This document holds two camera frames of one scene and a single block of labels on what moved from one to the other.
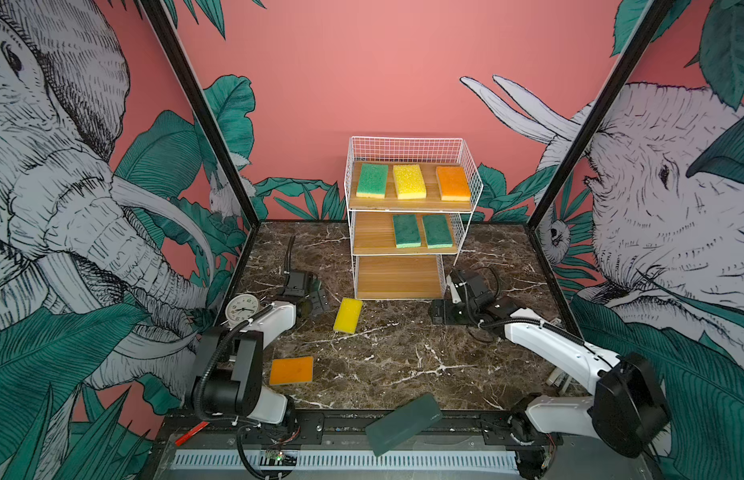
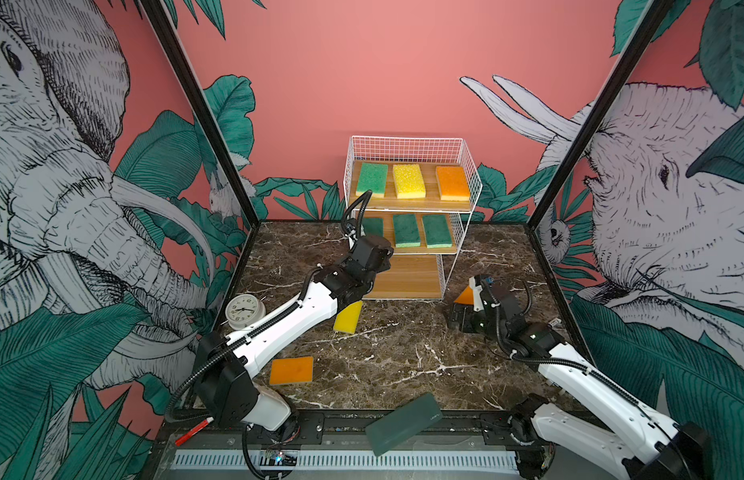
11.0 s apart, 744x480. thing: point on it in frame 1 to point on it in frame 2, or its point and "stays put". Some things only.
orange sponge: x=453 y=184 stays put
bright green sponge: x=372 y=180 stays put
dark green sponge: x=437 y=230 stays put
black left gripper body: x=315 y=301 to x=369 y=285
